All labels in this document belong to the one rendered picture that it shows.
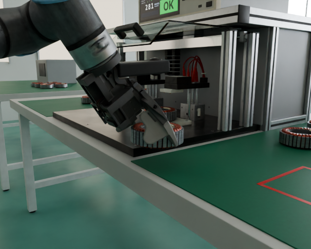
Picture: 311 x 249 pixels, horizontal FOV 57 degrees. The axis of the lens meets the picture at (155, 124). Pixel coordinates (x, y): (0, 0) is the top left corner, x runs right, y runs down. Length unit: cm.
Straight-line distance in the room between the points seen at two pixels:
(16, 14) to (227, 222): 45
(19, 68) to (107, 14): 199
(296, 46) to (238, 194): 71
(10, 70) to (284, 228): 532
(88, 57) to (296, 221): 39
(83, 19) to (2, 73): 506
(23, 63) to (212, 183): 519
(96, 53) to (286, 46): 72
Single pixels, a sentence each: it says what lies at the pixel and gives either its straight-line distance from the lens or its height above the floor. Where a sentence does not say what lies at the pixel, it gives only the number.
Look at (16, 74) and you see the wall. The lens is 555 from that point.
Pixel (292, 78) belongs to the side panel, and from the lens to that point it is 111.
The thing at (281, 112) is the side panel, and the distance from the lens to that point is 107.
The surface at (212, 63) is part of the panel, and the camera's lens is 110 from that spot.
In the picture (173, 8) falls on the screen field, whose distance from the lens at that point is 110.
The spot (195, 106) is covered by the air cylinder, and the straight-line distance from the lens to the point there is 99.
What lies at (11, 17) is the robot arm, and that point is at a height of 103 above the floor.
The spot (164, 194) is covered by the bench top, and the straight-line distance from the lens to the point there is 53.
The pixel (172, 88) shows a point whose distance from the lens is 95.
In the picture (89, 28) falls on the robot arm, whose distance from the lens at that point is 48.
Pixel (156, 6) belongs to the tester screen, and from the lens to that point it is 118.
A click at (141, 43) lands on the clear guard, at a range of 73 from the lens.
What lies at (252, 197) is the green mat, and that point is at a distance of 50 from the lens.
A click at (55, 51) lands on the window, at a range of 571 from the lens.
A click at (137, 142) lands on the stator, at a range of 57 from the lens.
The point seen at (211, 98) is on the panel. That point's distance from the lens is 111.
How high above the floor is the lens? 96
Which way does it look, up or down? 12 degrees down
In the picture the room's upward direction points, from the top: straight up
